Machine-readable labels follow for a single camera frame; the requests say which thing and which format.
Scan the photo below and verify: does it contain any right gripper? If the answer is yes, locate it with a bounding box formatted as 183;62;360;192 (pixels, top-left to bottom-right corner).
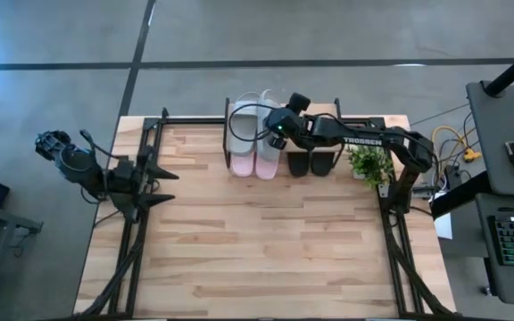
265;106;307;152

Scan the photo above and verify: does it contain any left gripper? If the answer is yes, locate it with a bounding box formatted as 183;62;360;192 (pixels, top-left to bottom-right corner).
107;149;180;222

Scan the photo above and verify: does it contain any grey slide sandal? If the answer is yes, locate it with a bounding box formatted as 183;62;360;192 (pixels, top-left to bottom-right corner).
228;91;261;157
256;88;285;162

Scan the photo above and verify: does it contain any pink slide sandal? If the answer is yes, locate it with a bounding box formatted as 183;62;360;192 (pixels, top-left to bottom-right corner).
254;155;280;181
230;151;256;178

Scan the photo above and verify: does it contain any black slide sandal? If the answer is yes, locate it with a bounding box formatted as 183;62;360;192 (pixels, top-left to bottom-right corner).
286;151;311;178
310;151;336;177

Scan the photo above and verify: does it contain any green plant in white pot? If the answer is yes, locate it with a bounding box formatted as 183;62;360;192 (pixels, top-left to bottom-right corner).
347;144;395;191

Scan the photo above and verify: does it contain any white paper sheet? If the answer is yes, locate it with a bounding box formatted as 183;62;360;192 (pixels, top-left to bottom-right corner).
434;191;454;241

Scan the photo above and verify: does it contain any black desk pole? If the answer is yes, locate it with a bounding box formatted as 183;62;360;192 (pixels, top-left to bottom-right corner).
483;39;514;97

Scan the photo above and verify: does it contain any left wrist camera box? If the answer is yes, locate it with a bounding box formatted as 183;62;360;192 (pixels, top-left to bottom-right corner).
112;159;138;184

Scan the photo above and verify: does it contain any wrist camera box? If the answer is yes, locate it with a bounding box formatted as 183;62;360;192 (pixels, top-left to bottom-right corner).
112;159;138;184
286;92;311;115

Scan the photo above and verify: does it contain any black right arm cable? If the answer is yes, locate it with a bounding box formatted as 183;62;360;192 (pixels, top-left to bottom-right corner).
228;103;285;143

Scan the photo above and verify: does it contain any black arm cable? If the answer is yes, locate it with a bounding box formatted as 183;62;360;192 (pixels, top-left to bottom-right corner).
228;103;285;143
80;128;120;160

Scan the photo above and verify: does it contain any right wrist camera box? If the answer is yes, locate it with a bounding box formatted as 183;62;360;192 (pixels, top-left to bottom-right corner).
286;92;311;115

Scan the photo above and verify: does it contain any wooden shelf with black frame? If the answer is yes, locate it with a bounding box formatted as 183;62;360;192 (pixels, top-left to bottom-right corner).
222;96;343;170

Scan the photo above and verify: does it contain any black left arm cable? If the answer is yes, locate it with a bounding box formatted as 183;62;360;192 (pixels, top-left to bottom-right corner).
80;128;120;160

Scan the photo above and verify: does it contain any black aluminium rig frame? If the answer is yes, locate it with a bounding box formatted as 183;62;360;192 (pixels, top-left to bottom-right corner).
73;106;461;320

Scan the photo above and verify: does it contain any yellow cable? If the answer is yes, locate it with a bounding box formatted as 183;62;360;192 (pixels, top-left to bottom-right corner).
430;126;484;164

